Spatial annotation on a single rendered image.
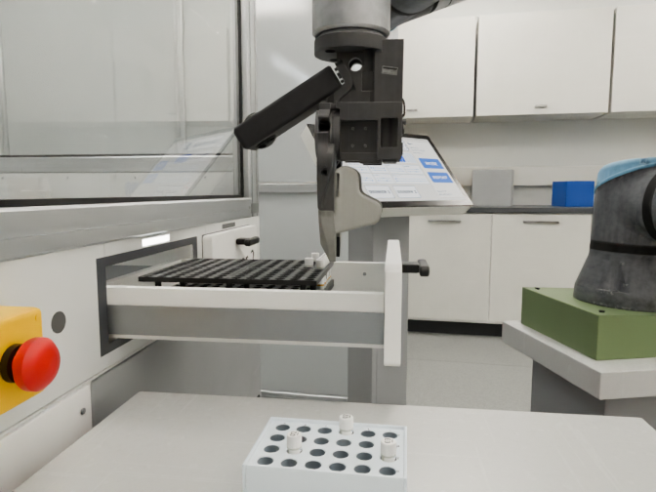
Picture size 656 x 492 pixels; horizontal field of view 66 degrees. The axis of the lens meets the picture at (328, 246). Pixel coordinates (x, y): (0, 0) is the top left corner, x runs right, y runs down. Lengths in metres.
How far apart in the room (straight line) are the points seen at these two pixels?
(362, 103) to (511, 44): 3.60
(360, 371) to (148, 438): 1.16
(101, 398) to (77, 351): 0.08
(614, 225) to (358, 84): 0.53
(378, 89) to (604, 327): 0.51
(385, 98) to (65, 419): 0.45
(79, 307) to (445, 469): 0.40
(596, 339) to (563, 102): 3.29
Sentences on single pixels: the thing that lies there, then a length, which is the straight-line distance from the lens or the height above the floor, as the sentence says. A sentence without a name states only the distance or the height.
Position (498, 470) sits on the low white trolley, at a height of 0.76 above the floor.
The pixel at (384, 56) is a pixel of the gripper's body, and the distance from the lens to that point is 0.51.
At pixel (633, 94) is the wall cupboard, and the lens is 4.16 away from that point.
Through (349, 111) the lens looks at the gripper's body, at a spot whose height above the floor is 1.08.
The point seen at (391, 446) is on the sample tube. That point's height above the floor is 0.81.
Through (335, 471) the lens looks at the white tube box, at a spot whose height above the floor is 0.80.
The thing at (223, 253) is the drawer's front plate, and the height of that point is 0.89.
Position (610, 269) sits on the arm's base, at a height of 0.88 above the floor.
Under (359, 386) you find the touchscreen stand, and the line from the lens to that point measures 1.68.
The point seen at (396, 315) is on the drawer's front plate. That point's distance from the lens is 0.54.
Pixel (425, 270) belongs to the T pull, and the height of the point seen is 0.91.
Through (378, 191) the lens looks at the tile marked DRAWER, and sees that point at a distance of 1.43.
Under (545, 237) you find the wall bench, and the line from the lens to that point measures 3.63.
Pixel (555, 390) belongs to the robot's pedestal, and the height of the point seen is 0.67.
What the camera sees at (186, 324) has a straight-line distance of 0.61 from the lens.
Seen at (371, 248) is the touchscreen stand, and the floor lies 0.83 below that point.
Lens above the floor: 1.00
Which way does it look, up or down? 6 degrees down
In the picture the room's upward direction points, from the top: straight up
